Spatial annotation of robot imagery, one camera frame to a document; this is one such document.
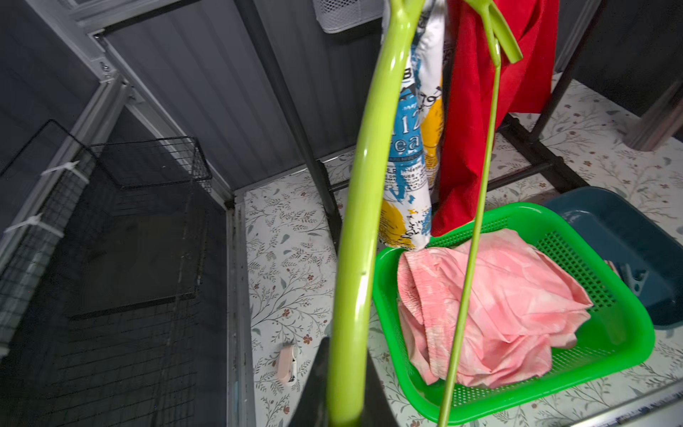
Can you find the teal clothespin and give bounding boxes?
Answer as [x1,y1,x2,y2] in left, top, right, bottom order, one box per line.
[617,263,649,296]

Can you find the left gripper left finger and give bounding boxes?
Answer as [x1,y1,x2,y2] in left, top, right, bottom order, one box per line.
[289,337,330,427]

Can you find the fallen pink clothespin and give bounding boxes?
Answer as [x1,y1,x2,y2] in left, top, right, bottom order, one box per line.
[276,343,298,387]

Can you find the black wire wall basket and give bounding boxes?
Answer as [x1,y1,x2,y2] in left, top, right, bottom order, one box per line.
[1,121,225,426]

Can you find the green plastic basket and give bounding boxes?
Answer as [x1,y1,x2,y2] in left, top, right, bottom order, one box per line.
[373,203,656,425]

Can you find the green plastic hanger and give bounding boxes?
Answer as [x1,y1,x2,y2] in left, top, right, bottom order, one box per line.
[325,1,523,426]

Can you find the red shorts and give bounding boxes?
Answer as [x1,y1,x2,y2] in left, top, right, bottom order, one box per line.
[431,1,560,237]

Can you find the white wire wall basket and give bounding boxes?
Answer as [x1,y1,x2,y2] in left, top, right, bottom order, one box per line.
[312,0,383,34]

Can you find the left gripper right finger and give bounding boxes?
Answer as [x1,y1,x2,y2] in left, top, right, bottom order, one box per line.
[361,353,398,427]

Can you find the black clothes rack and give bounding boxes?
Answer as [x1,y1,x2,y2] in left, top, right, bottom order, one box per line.
[234,0,683,252]

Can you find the comic print shorts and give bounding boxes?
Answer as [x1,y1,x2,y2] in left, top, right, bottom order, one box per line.
[379,1,446,250]

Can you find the pink clothespin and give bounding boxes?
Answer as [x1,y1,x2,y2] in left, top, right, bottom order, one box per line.
[276,343,298,387]
[605,260,622,279]

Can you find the pink tie-dye shorts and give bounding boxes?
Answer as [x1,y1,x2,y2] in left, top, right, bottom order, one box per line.
[398,229,592,389]

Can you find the dark teal tray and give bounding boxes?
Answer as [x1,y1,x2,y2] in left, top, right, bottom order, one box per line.
[544,187,682,329]

